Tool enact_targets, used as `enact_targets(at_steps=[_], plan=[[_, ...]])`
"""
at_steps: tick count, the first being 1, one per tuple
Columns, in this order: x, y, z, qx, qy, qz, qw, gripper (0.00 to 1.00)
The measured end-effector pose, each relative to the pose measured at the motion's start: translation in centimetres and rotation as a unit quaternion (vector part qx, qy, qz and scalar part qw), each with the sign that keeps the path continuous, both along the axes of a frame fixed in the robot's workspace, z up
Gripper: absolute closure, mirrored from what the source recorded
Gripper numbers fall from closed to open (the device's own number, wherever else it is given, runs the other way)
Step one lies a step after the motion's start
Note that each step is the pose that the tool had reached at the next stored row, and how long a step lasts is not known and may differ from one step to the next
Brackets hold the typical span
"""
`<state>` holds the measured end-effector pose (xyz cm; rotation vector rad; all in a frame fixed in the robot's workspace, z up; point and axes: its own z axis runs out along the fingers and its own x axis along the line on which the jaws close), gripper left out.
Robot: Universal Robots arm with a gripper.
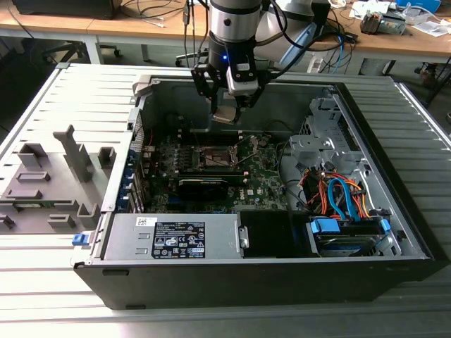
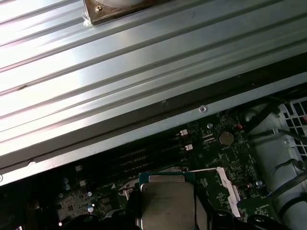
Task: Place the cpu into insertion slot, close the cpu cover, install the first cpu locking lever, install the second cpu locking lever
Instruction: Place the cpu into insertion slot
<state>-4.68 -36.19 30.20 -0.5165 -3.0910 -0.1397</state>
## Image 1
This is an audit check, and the silver metal drive cage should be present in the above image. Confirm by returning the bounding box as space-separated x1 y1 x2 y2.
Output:
288 95 375 184

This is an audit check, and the small grey metal box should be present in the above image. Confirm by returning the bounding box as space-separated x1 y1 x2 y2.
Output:
382 13 407 35

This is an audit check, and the metal socket cover frame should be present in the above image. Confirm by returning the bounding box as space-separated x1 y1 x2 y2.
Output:
232 134 260 166

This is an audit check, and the blue flat data wire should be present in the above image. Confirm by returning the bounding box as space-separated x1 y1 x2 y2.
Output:
326 177 357 223

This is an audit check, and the grey power supply unit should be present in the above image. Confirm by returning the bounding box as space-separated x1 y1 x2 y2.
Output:
101 212 245 262

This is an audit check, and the green motherboard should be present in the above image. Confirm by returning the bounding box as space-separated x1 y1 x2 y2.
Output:
140 130 294 216

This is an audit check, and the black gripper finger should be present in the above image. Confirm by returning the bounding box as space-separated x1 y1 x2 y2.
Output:
192 62 221 119
234 80 265 123

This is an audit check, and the orange wire bundle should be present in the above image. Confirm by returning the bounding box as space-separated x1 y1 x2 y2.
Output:
303 171 373 222

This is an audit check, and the blue box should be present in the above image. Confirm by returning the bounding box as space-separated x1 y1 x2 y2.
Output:
396 0 442 10

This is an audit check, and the black RAM slot row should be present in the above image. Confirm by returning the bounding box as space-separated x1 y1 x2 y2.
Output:
177 167 249 186
178 129 243 146

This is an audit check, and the black monitor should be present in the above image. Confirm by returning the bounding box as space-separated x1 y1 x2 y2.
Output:
12 0 123 20

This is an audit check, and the black graphics card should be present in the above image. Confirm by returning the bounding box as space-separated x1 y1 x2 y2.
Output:
177 177 229 201

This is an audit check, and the black office chair base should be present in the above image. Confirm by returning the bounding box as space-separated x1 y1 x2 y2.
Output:
42 40 123 66
175 51 209 68

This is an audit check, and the green RAM stick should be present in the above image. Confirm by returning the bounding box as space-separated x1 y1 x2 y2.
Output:
13 199 75 209

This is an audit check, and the copper heat sink cooler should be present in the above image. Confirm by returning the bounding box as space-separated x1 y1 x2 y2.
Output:
359 10 385 35

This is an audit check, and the black open PC case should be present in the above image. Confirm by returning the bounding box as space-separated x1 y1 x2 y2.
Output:
72 70 441 311

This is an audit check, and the grey parts rack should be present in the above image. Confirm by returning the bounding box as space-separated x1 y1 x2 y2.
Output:
0 125 118 236

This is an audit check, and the black box device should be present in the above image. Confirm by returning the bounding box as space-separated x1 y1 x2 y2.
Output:
311 0 332 42

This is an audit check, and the CPU socket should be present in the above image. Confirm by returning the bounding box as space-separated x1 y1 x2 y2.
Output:
198 145 237 169

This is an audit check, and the black plastic shroud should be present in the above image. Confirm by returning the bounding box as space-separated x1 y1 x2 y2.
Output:
236 209 294 261

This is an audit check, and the hard disk blue carrier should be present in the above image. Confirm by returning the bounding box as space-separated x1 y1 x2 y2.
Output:
305 215 393 258

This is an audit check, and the wooden desk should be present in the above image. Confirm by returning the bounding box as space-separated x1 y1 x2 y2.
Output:
0 0 451 61

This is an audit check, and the silver green CPU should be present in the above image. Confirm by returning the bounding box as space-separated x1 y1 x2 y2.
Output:
210 105 237 125

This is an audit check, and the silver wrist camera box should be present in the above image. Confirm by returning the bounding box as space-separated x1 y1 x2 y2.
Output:
226 62 261 96

